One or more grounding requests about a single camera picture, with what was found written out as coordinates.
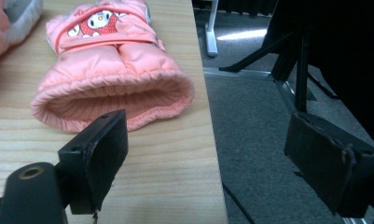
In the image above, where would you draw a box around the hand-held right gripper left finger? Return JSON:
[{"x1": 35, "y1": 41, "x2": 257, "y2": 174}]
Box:
[{"x1": 56, "y1": 108, "x2": 129, "y2": 216}]

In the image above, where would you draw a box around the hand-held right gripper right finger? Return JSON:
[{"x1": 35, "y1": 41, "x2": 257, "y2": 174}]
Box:
[{"x1": 284, "y1": 111, "x2": 374, "y2": 219}]

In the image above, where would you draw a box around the pink and grey padded glove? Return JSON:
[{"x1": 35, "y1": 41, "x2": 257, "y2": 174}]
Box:
[
  {"x1": 30, "y1": 0, "x2": 196, "y2": 133},
  {"x1": 0, "y1": 0, "x2": 45, "y2": 75}
]

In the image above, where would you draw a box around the black tripod stand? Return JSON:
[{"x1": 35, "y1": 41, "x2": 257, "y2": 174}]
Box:
[{"x1": 218, "y1": 27, "x2": 341, "y2": 114}]

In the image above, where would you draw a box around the metal floor strip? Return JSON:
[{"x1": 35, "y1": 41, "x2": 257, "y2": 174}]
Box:
[{"x1": 202, "y1": 66, "x2": 316, "y2": 114}]

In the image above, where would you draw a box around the white metal table leg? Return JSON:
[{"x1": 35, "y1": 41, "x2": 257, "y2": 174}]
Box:
[{"x1": 204, "y1": 0, "x2": 220, "y2": 59}]

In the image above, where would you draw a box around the black cable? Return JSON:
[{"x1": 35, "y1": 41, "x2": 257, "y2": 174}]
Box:
[{"x1": 221, "y1": 181, "x2": 257, "y2": 224}]

